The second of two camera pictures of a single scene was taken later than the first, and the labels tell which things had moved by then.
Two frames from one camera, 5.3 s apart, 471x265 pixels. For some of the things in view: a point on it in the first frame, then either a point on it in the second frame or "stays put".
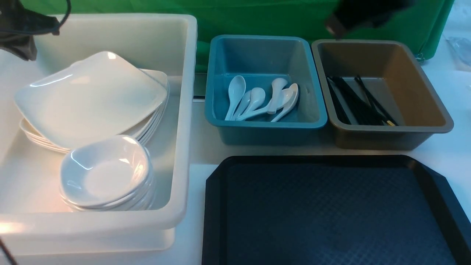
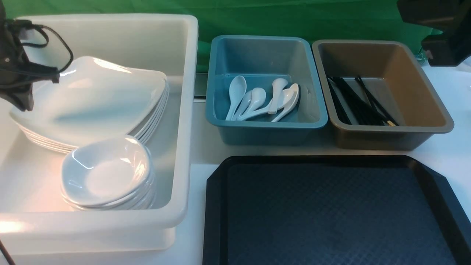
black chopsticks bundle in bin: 354,109 stays put
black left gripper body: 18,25 -> 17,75
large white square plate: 103,94 stays put
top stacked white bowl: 104,171 stays put
